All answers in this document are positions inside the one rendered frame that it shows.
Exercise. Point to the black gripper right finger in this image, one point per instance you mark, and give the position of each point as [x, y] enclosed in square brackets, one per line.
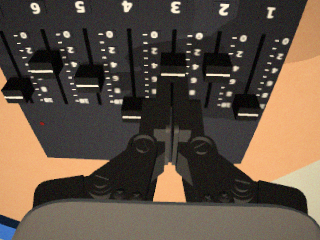
[214, 178]

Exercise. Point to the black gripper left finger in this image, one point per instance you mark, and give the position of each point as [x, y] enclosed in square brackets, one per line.
[131, 175]

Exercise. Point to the black lighting desk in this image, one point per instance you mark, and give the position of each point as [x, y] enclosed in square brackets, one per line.
[121, 46]

